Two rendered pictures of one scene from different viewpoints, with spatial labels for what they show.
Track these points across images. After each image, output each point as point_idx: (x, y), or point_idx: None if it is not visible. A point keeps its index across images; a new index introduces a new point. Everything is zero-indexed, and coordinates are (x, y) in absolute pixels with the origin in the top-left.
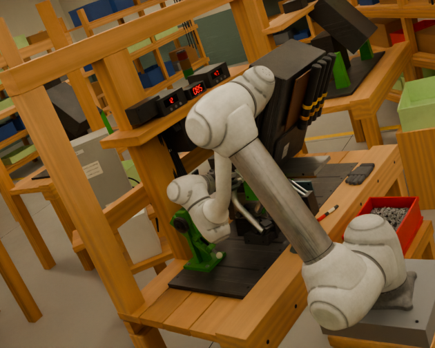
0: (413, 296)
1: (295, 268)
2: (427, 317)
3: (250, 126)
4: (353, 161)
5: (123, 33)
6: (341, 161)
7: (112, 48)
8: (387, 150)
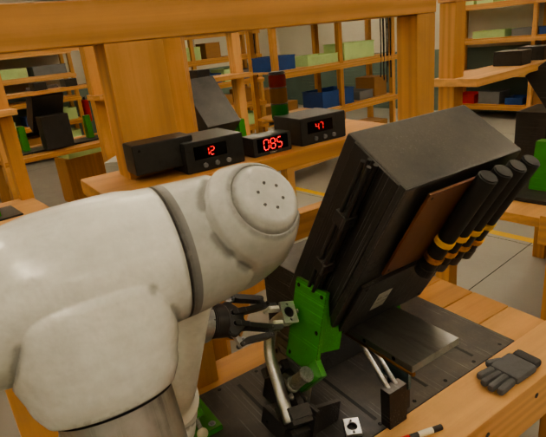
0: None
1: None
2: None
3: (121, 368)
4: (508, 331)
5: (163, 11)
6: (488, 321)
7: (130, 32)
8: None
